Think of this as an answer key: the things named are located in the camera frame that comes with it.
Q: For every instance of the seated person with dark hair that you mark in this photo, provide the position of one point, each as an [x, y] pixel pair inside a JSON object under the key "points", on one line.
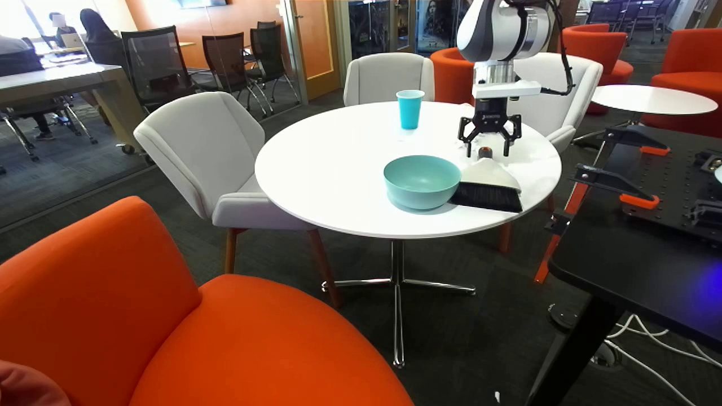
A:
{"points": [[59, 24]]}

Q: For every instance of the seated person in dark clothes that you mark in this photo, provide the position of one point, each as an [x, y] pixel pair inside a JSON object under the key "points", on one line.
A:
{"points": [[103, 37]]}

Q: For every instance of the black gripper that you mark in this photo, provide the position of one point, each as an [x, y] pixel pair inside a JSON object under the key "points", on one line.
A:
{"points": [[491, 112]]}

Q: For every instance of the grey hand broom black bristles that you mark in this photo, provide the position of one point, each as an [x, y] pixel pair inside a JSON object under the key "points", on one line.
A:
{"points": [[489, 181]]}

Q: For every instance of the chrome table pedestal base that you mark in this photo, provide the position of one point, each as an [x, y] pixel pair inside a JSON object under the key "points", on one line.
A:
{"points": [[395, 301]]}

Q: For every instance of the orange tub chair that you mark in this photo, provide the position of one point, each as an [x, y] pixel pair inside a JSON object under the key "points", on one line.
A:
{"points": [[692, 57], [453, 74], [595, 46]]}

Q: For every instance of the white armchair with wooden legs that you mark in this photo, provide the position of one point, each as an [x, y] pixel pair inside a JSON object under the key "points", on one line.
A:
{"points": [[195, 143], [579, 90], [385, 74]]}

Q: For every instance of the teal bowl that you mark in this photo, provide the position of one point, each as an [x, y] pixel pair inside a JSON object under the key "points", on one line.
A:
{"points": [[421, 188]]}

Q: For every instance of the black and orange bar clamp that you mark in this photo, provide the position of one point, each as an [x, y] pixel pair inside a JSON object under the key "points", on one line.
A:
{"points": [[656, 149], [560, 216]]}

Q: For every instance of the orange wooden door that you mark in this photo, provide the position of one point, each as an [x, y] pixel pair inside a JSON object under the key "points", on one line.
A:
{"points": [[318, 37]]}

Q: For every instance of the black mesh office chair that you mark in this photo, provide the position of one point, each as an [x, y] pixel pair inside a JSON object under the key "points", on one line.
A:
{"points": [[226, 58], [155, 63], [270, 47]]}

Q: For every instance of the black metal device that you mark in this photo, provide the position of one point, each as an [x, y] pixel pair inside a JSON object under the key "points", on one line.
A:
{"points": [[711, 209]]}

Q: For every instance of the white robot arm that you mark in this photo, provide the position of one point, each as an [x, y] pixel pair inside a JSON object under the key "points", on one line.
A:
{"points": [[498, 29]]}

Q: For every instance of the teal plastic cup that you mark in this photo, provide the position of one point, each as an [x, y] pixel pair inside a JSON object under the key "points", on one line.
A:
{"points": [[411, 111]]}

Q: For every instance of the black work desk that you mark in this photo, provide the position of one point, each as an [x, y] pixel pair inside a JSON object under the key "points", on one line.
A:
{"points": [[639, 262]]}

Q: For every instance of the large orange lounge chair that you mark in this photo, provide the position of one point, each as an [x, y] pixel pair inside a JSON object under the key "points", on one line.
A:
{"points": [[113, 301]]}

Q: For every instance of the light wooden office desk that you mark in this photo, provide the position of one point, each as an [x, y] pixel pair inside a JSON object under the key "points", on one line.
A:
{"points": [[59, 79]]}

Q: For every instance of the small round white table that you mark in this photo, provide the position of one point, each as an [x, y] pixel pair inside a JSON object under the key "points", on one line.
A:
{"points": [[656, 100]]}

